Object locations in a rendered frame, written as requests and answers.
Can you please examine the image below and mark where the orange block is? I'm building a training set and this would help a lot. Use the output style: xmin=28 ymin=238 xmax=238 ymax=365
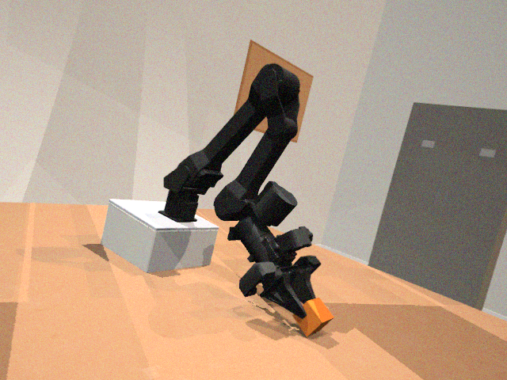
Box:
xmin=292 ymin=298 xmax=334 ymax=336

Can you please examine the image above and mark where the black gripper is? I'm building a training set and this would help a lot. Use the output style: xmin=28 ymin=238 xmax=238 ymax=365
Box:
xmin=239 ymin=234 xmax=321 ymax=319

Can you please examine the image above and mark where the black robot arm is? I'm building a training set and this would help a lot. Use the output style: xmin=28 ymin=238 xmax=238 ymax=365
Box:
xmin=158 ymin=63 xmax=313 ymax=262

